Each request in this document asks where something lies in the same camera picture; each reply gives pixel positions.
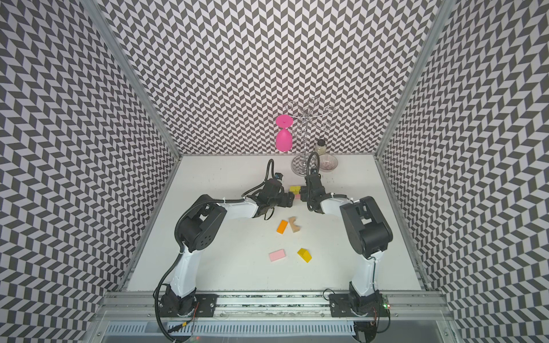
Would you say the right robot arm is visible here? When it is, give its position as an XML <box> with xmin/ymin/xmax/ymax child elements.
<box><xmin>305</xmin><ymin>151</ymin><xmax>393</xmax><ymax>319</ymax></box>

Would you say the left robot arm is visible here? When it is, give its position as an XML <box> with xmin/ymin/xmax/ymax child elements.
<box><xmin>153</xmin><ymin>159</ymin><xmax>295</xmax><ymax>318</ymax></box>

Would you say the orange block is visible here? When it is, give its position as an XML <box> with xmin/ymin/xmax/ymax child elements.
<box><xmin>276</xmin><ymin>220</ymin><xmax>288</xmax><ymax>234</ymax></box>

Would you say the natural wood arch block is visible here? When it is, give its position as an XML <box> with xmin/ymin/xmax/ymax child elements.
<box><xmin>288</xmin><ymin>217</ymin><xmax>301</xmax><ymax>233</ymax></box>

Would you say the yellow wedge block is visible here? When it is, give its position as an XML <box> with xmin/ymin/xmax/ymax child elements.
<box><xmin>297</xmin><ymin>248</ymin><xmax>312</xmax><ymax>263</ymax></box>

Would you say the pink striped bowl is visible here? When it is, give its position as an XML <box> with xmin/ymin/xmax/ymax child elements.
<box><xmin>320</xmin><ymin>154</ymin><xmax>338</xmax><ymax>172</ymax></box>

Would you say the spice jar black lid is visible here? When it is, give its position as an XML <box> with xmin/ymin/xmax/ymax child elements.
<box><xmin>315</xmin><ymin>139</ymin><xmax>327</xmax><ymax>155</ymax></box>

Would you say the pink plastic wine glass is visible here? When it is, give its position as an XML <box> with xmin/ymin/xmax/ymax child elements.
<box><xmin>275</xmin><ymin>114</ymin><xmax>293</xmax><ymax>152</ymax></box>

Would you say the chrome glass holder stand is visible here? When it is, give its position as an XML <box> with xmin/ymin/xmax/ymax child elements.
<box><xmin>286</xmin><ymin>96</ymin><xmax>333</xmax><ymax>177</ymax></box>

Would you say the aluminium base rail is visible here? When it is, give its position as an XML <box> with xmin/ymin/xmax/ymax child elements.
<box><xmin>84</xmin><ymin>289</ymin><xmax>461</xmax><ymax>342</ymax></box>

